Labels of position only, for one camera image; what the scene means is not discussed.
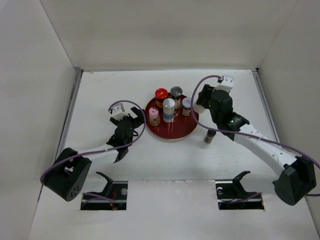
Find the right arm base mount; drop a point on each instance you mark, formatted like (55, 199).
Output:
(231, 195)

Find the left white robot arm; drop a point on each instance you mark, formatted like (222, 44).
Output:
(67, 176)

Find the small dark bottle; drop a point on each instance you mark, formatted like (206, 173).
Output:
(209, 136)

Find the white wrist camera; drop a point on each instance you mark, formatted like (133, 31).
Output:
(225, 83)
(118, 111)

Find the black pump white bottle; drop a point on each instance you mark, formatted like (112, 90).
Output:
(198, 109)

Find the silver lid tall jar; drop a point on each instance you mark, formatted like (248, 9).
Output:
(168, 110)

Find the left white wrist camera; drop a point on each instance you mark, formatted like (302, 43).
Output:
(118, 111)

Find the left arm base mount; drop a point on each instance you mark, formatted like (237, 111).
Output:
(104, 194)

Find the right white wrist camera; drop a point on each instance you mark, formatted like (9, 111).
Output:
(225, 83)

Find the red lid chili sauce jar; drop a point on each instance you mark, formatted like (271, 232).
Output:
(160, 95)

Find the black top grinder bottle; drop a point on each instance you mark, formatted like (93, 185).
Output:
(176, 94)

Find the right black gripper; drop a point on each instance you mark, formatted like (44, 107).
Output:
(207, 92)

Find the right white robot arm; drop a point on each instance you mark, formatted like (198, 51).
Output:
(296, 173)

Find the red round tray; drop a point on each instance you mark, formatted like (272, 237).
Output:
(181, 126)

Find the pink lid spice shaker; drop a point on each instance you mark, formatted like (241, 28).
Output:
(154, 117)

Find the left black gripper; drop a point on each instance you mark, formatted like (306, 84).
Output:
(140, 119)

